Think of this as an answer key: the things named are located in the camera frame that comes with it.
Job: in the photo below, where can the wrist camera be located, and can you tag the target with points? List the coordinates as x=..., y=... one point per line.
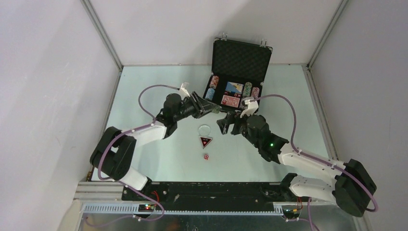
x=182, y=91
x=250, y=106

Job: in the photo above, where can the black red triangular chip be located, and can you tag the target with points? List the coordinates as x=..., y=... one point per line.
x=205, y=141

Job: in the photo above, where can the dark green chip stack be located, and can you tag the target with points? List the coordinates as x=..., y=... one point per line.
x=216, y=110

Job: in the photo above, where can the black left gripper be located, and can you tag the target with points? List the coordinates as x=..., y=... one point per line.
x=201, y=106

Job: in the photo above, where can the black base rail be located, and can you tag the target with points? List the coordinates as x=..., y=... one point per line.
x=219, y=196

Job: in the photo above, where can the black aluminium poker case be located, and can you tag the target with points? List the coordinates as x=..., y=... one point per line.
x=239, y=62

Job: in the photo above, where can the blue card deck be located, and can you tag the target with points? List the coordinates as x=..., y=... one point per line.
x=233, y=87

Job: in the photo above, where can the red white chip roll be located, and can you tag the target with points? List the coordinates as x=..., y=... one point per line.
x=214, y=82

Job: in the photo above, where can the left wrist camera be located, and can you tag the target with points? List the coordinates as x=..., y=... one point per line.
x=182, y=91

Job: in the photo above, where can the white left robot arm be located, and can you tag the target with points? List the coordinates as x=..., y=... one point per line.
x=114, y=152

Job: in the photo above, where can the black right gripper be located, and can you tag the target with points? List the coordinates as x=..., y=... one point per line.
x=231, y=118

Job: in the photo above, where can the blue white chip stack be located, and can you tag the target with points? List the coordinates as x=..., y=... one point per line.
x=209, y=94

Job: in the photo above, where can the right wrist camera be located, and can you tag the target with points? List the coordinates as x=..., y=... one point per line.
x=250, y=106

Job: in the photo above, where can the pink white chip stack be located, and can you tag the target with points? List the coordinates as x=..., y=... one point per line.
x=255, y=92

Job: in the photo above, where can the clear round dealer button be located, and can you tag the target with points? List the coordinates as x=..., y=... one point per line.
x=204, y=130

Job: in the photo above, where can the red card deck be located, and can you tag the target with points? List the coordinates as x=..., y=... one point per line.
x=230, y=101

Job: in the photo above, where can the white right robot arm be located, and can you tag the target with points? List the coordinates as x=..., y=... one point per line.
x=348, y=185

